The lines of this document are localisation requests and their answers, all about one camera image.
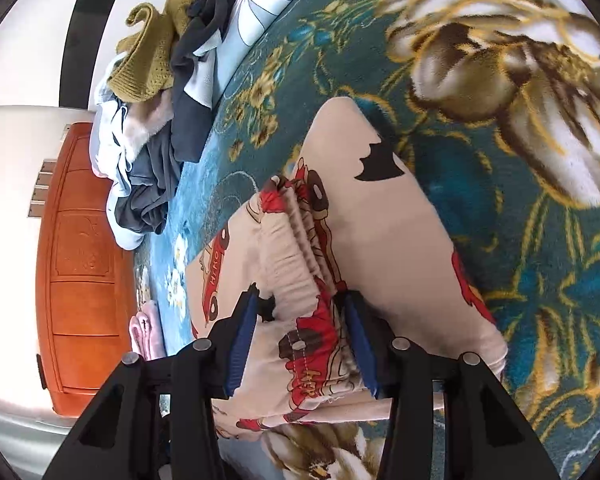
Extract beige car print pants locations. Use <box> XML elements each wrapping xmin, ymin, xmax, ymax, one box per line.
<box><xmin>185</xmin><ymin>98</ymin><xmax>507</xmax><ymax>439</ymax></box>

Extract folded pink towel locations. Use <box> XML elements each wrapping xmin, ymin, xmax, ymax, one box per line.
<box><xmin>129</xmin><ymin>300</ymin><xmax>166</xmax><ymax>361</ymax></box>

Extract orange wooden headboard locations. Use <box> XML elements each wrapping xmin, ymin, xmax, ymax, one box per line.
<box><xmin>35</xmin><ymin>122</ymin><xmax>136</xmax><ymax>417</ymax></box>

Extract dark grey garment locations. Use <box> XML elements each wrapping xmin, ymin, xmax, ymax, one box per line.
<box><xmin>114</xmin><ymin>122</ymin><xmax>183</xmax><ymax>234</ymax></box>

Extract light blue shirt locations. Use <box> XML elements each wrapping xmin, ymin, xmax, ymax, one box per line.
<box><xmin>88</xmin><ymin>52</ymin><xmax>145</xmax><ymax>252</ymax></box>

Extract cream fluffy sweater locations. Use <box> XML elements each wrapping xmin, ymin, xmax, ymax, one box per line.
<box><xmin>122</xmin><ymin>89</ymin><xmax>173</xmax><ymax>162</ymax></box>

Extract teal floral bed blanket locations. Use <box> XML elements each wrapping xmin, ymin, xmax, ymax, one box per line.
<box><xmin>138</xmin><ymin>0</ymin><xmax>600</xmax><ymax>479</ymax></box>

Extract olive green knit sweater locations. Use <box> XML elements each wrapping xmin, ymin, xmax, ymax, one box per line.
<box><xmin>107</xmin><ymin>0</ymin><xmax>194</xmax><ymax>103</ymax></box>

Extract white black glossy wardrobe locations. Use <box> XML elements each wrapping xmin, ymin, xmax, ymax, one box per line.
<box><xmin>0</xmin><ymin>0</ymin><xmax>166</xmax><ymax>110</ymax></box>

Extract black garment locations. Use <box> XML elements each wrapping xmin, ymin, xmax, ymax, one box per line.
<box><xmin>171</xmin><ymin>0</ymin><xmax>235</xmax><ymax>162</ymax></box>

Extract light blue floral duvet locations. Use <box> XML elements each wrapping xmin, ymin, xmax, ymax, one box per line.
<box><xmin>182</xmin><ymin>0</ymin><xmax>336</xmax><ymax>111</ymax></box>

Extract wall switch panels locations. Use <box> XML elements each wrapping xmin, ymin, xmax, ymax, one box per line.
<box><xmin>28</xmin><ymin>159</ymin><xmax>57</xmax><ymax>218</ymax></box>

